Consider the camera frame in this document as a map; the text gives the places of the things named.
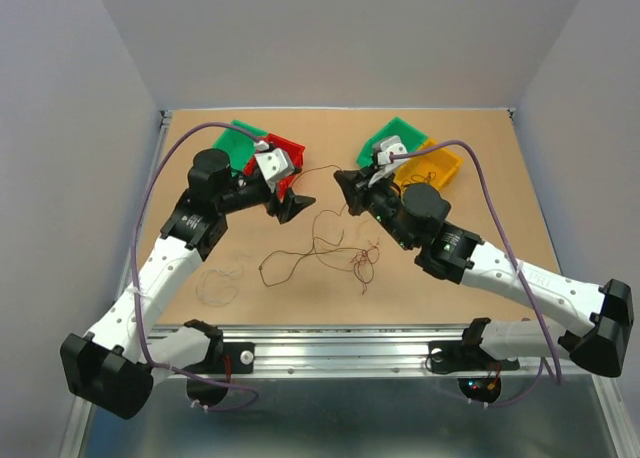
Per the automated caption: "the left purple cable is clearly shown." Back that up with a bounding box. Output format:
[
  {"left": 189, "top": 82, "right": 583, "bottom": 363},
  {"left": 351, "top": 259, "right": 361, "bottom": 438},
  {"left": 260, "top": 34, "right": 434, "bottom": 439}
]
[{"left": 129, "top": 121, "right": 271, "bottom": 413}]

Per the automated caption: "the aluminium frame rail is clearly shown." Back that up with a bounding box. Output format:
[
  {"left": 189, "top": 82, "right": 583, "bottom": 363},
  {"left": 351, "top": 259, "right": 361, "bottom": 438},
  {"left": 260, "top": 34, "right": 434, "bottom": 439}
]
[{"left": 102, "top": 109, "right": 639, "bottom": 457}]

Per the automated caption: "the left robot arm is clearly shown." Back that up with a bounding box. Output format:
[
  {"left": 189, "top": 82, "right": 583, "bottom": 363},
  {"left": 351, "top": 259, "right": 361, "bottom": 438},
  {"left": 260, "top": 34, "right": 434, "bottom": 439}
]
[{"left": 60, "top": 144, "right": 314, "bottom": 419}]

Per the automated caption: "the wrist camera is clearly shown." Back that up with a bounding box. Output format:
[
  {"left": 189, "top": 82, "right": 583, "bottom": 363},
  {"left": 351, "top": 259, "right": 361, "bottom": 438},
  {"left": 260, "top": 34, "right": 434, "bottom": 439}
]
[
  {"left": 368, "top": 135, "right": 408, "bottom": 188},
  {"left": 254, "top": 139, "right": 296, "bottom": 192}
]

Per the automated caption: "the left green bin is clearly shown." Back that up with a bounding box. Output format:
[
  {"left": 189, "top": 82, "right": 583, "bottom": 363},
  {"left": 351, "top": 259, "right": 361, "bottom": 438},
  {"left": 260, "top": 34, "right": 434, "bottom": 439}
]
[{"left": 212, "top": 120, "right": 267, "bottom": 173}]

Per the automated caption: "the green bin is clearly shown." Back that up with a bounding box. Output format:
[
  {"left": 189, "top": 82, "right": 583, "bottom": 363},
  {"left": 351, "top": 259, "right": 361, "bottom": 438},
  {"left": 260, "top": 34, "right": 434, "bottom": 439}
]
[
  {"left": 212, "top": 120, "right": 267, "bottom": 173},
  {"left": 355, "top": 116, "right": 429, "bottom": 169}
]

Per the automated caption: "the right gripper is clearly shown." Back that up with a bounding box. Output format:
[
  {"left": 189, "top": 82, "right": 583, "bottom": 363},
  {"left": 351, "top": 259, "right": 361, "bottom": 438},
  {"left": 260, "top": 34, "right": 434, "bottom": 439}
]
[{"left": 332, "top": 165, "right": 416, "bottom": 252}]

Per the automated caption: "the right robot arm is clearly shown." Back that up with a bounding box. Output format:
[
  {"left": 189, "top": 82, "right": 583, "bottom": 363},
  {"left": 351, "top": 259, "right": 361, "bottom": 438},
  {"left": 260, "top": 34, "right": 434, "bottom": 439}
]
[{"left": 334, "top": 168, "right": 634, "bottom": 378}]

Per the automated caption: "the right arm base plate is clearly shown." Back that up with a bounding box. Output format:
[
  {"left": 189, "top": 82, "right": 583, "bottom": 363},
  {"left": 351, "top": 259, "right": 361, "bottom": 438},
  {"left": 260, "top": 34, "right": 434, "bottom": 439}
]
[{"left": 428, "top": 340, "right": 520, "bottom": 375}]

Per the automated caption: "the yellow bin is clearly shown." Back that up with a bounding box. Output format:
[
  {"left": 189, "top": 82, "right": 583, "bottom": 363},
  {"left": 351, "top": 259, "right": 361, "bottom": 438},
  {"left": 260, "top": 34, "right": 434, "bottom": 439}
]
[{"left": 394, "top": 148, "right": 463, "bottom": 191}]

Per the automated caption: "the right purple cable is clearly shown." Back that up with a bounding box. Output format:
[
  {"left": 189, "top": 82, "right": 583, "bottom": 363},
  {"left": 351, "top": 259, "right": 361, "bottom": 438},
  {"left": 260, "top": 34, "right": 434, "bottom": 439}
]
[{"left": 389, "top": 138, "right": 564, "bottom": 409}]

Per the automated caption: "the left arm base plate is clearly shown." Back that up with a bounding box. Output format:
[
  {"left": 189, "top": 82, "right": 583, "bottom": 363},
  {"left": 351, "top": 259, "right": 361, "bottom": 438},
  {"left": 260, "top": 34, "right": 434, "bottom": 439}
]
[{"left": 186, "top": 341, "right": 255, "bottom": 375}]

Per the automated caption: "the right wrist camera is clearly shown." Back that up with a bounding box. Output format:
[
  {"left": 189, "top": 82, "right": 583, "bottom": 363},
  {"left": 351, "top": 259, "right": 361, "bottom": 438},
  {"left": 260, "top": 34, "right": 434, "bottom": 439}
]
[{"left": 368, "top": 135, "right": 408, "bottom": 188}]

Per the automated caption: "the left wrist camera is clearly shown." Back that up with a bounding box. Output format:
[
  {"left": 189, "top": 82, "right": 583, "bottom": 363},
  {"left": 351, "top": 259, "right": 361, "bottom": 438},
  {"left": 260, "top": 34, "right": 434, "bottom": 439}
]
[{"left": 254, "top": 139, "right": 296, "bottom": 192}]

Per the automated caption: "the purple cable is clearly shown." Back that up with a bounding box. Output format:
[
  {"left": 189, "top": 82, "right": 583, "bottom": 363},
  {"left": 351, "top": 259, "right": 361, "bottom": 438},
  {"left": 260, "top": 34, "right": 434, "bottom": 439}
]
[
  {"left": 129, "top": 121, "right": 271, "bottom": 413},
  {"left": 389, "top": 138, "right": 564, "bottom": 409}
]

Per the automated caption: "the red bin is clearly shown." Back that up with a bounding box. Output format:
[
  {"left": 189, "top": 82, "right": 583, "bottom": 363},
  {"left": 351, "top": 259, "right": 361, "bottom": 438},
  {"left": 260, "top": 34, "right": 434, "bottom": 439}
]
[{"left": 244, "top": 133, "right": 305, "bottom": 197}]

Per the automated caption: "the right green bin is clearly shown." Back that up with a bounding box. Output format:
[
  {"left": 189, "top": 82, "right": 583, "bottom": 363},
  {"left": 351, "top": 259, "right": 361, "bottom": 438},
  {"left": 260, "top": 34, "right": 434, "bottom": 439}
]
[{"left": 355, "top": 116, "right": 429, "bottom": 169}]

